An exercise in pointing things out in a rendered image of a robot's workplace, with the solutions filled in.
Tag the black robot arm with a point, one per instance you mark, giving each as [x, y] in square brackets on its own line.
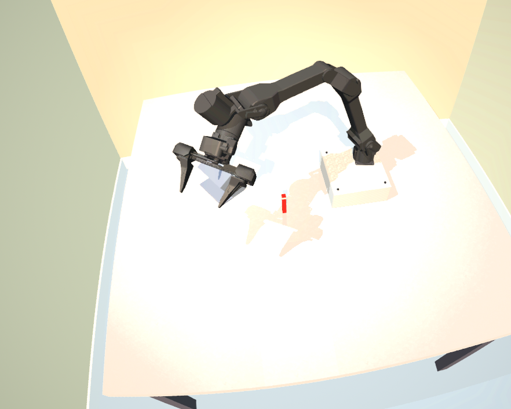
[233, 111]

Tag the red peg with white band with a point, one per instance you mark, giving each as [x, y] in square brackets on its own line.
[283, 196]

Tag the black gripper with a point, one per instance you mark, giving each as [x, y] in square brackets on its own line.
[243, 174]

